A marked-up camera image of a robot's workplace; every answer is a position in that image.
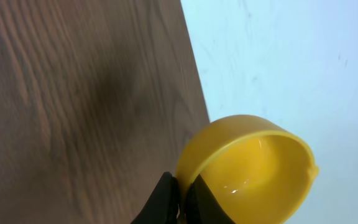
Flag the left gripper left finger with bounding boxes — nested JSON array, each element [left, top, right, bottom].
[[131, 172, 179, 224]]

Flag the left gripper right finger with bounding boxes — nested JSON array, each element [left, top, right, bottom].
[[184, 175, 234, 224]]

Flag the yellow plastic measuring scoop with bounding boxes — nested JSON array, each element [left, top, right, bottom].
[[176, 115, 319, 223]]

